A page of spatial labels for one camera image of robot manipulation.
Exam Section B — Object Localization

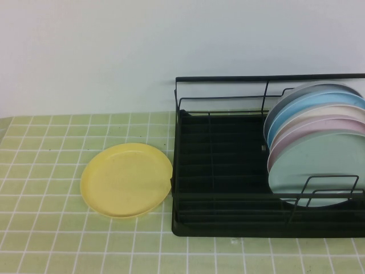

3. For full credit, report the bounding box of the yellow round plate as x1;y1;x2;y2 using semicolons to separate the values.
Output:
80;143;174;224

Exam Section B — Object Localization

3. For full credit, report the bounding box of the mint green round plate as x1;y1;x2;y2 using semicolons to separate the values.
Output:
267;131;365;207

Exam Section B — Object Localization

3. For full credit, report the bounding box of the blue round plate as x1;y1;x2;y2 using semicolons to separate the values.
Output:
267;91;365;152

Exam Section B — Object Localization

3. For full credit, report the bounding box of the grey round plate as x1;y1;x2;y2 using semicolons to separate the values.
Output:
262;83;362;145

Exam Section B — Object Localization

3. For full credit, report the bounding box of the pink round plate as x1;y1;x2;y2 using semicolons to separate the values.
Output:
267;114;365;174

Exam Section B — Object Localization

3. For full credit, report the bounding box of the cream round plate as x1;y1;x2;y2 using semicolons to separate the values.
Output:
272;102;365;150

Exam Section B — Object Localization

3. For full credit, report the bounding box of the green checked tablecloth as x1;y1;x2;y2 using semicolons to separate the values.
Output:
0;111;365;274

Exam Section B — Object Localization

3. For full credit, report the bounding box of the black wire dish rack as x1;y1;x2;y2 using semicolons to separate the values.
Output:
171;109;365;237
172;73;365;227

